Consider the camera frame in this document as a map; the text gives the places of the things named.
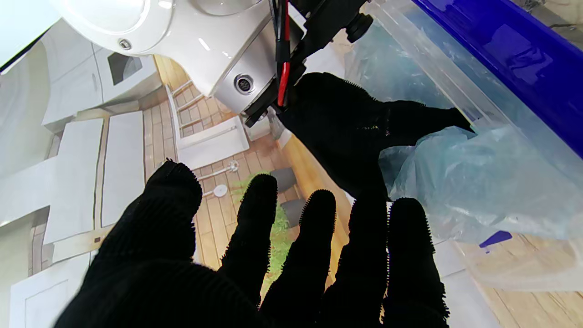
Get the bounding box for red black right arm cable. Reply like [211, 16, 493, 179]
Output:
[269, 0, 292, 108]

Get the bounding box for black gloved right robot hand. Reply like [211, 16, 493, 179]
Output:
[276, 72, 475, 201]

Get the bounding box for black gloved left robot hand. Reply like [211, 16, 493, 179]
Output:
[55, 159, 449, 328]

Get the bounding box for clear plastic crate blue latches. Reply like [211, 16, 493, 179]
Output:
[364, 0, 583, 292]

